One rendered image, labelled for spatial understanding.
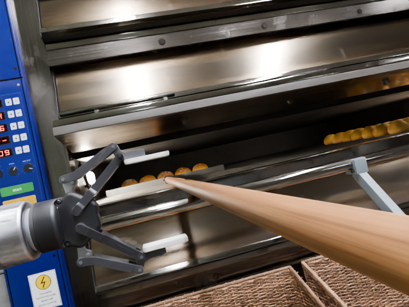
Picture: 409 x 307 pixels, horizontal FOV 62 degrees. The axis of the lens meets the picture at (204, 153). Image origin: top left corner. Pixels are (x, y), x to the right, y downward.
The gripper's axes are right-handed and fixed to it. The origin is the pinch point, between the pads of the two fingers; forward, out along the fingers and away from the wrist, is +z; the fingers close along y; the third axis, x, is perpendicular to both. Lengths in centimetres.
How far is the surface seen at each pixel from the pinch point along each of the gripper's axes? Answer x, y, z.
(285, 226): 33.4, 0.8, 4.9
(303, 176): -17.4, 3.9, 30.8
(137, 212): -17.7, 3.1, -6.3
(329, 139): -124, -1, 102
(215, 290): -51, 36, 10
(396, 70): -41, -19, 81
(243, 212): 24.1, 1.0, 4.8
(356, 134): -97, -1, 101
